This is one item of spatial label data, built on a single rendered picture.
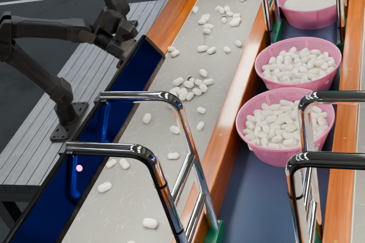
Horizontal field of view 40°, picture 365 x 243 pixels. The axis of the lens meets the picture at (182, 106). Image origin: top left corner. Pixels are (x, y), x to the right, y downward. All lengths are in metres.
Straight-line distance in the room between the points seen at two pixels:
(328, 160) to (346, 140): 0.55
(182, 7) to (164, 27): 0.16
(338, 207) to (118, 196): 0.55
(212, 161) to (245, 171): 0.12
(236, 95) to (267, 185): 0.31
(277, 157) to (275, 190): 0.09
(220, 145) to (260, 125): 0.14
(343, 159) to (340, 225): 0.39
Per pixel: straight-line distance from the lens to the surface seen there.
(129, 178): 1.38
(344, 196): 1.18
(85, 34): 1.61
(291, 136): 1.37
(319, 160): 0.76
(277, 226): 1.25
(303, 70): 1.61
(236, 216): 1.29
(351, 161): 0.76
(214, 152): 1.33
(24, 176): 1.67
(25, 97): 3.46
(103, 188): 1.36
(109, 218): 1.30
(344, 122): 1.37
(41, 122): 1.87
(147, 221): 1.22
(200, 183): 1.09
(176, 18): 2.03
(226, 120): 1.42
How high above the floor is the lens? 1.65
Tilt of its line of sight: 36 degrees down
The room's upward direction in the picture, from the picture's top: 16 degrees counter-clockwise
